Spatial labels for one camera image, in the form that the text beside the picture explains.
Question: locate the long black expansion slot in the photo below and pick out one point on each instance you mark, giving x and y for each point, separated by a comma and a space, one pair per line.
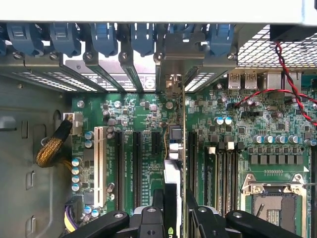
192, 163
119, 171
137, 171

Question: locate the white PCI expansion slot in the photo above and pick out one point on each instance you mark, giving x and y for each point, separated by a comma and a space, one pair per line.
100, 168

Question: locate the black intrusion switch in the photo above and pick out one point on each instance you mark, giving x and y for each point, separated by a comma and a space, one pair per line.
292, 33

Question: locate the silver port block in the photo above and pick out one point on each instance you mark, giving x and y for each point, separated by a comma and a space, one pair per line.
272, 80

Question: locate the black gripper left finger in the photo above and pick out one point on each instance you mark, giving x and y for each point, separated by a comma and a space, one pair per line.
148, 223

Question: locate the short black expansion slot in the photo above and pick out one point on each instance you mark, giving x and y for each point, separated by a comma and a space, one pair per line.
156, 142

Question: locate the blue slot latch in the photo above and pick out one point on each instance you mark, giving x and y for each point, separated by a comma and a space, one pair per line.
2, 47
220, 37
23, 37
142, 37
64, 37
104, 37

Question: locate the green Dell motherboard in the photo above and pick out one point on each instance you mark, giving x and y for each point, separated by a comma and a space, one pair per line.
148, 111

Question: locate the open metal PC case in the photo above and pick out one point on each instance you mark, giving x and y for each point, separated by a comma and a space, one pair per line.
29, 111

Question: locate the silver USB port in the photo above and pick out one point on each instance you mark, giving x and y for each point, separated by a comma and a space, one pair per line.
234, 80
251, 80

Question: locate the black RAM slot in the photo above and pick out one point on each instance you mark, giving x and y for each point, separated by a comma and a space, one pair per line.
221, 178
236, 178
228, 178

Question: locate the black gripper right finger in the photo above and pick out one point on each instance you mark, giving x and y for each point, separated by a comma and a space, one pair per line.
208, 223

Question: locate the CPU socket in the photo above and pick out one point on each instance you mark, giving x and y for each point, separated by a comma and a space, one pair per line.
272, 205

